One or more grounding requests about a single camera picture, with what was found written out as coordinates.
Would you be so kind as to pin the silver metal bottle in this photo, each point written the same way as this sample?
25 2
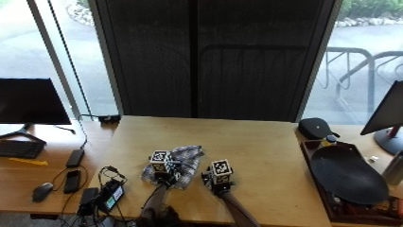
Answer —
393 169

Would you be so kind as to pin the dark wooden tray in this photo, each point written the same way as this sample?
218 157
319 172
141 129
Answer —
323 193

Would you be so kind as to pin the grey patterned cloth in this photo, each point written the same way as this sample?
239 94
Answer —
187 157

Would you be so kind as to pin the monitor with round grey stand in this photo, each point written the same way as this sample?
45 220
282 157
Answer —
387 111

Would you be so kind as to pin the black computer mouse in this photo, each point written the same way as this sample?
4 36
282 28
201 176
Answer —
42 191

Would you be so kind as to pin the small black box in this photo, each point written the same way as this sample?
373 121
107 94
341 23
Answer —
87 196

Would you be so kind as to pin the black monitor with V-shaped stand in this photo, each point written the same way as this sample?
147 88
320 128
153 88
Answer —
29 101

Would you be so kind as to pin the black device with lit screen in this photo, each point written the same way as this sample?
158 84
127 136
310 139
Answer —
111 195

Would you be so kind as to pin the yellow flat tool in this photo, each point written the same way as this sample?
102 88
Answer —
28 161

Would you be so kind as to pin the black power adapter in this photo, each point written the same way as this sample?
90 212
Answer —
74 158

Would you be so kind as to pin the grey window frame post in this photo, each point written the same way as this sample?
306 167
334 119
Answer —
54 56

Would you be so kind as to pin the black keyboard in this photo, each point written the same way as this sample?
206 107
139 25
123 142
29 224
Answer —
20 148

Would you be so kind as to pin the white marker cube glove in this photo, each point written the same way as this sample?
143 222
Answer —
161 160
220 171

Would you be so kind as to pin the small black hub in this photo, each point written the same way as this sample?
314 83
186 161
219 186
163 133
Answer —
109 118

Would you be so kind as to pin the black zip pouch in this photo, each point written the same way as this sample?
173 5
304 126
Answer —
314 128

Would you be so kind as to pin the small bottle with dark cap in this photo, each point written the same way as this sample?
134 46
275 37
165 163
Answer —
330 140

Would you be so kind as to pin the black oval plate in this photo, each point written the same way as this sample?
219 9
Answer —
348 175

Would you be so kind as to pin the black phone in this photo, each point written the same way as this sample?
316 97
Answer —
71 181

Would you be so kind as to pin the dark mesh panel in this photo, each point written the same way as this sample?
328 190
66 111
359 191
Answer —
214 56

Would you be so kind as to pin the white marker cube right glove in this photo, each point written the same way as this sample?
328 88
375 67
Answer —
220 171

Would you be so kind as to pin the grey metal bike rack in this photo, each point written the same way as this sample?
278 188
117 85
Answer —
368 72

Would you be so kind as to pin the person's left hand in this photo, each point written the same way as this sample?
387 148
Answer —
166 178

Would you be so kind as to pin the white marker cube left glove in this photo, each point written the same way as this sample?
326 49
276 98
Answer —
161 160

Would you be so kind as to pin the person's right hand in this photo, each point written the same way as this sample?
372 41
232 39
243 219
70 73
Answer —
218 186

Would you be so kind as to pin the small white object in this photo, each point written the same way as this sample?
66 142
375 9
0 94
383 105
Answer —
372 159

